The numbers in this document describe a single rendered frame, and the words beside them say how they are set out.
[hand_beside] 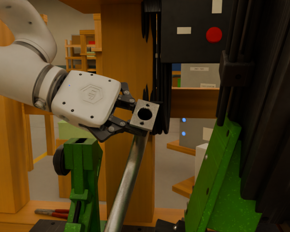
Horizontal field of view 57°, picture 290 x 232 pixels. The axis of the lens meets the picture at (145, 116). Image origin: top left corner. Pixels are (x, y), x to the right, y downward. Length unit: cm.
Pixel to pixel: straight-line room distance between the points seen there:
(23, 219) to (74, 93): 57
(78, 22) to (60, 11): 83
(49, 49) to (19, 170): 51
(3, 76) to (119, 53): 33
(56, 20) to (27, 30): 1110
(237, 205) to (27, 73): 39
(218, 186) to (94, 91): 26
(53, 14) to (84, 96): 1130
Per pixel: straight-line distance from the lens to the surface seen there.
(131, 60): 73
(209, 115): 83
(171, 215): 91
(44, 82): 48
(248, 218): 43
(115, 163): 79
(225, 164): 38
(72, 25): 1138
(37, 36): 56
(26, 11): 54
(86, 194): 67
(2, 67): 52
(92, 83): 49
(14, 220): 96
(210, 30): 62
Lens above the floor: 135
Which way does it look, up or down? 11 degrees down
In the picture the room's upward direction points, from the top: straight up
